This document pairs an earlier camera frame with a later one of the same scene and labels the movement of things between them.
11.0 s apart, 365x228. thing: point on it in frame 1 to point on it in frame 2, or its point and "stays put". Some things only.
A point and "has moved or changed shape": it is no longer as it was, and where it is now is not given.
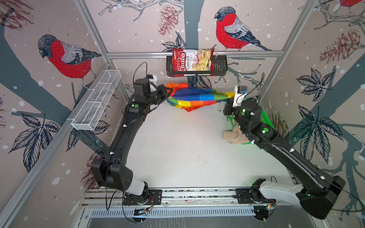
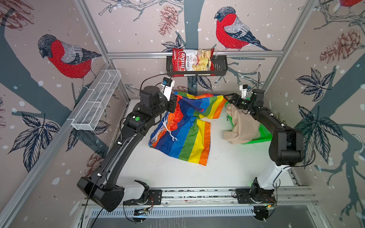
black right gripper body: [235, 115] to [242, 104]
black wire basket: [221, 67] stays put
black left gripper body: [157, 98] to [164, 105]
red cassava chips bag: [186, 60] stays put
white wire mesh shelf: [95, 99] stays put
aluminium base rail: [176, 197] stays put
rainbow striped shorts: [188, 99] has moved or changed shape
